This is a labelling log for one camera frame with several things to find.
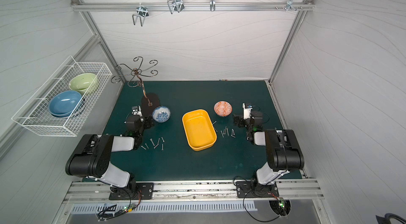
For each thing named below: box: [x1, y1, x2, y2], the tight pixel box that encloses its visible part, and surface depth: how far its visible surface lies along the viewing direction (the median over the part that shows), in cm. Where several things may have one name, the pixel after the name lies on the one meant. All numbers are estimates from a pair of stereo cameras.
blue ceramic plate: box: [48, 90, 82, 118], surface depth 64 cm
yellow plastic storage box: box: [181, 108, 218, 152], surface depth 96 cm
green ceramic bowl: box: [68, 72, 99, 95], surface depth 73 cm
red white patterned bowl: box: [213, 100, 233, 118], surface depth 103 cm
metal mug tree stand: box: [110, 56, 161, 118], surface depth 88 cm
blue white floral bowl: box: [152, 105, 171, 124], surface depth 101 cm
